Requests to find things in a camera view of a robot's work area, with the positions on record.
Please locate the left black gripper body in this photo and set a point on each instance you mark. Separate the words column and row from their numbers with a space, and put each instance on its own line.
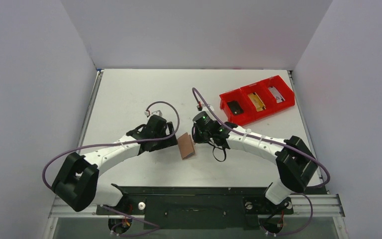
column 163, row 143

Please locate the red three-compartment bin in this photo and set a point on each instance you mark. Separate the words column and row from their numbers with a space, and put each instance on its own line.
column 250, row 115

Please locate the brown leather card holder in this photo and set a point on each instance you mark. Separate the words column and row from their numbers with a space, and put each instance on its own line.
column 186, row 146

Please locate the yellow card in bin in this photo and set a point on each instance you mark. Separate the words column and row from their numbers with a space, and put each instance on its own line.
column 256, row 101

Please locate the aluminium frame rail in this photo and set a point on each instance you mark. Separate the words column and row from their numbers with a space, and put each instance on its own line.
column 323, row 206

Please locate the white card in bin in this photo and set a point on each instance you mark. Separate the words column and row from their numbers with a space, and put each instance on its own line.
column 276, row 94

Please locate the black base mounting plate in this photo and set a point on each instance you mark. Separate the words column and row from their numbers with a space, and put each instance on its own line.
column 202, row 207

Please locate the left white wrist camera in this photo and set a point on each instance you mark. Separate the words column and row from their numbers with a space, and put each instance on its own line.
column 149, row 113

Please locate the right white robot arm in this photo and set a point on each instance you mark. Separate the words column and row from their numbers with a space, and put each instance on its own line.
column 291, row 156

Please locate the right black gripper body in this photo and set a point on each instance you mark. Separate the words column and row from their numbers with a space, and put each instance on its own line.
column 198, row 135

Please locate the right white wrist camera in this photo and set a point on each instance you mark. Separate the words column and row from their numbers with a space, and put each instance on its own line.
column 204, row 107

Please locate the black card in bin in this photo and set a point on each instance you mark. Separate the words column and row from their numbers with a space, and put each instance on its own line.
column 235, row 108

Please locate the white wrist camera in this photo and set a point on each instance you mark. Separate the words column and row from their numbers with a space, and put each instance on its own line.
column 149, row 113
column 204, row 107

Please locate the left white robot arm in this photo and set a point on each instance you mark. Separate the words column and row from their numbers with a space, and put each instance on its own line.
column 77, row 180

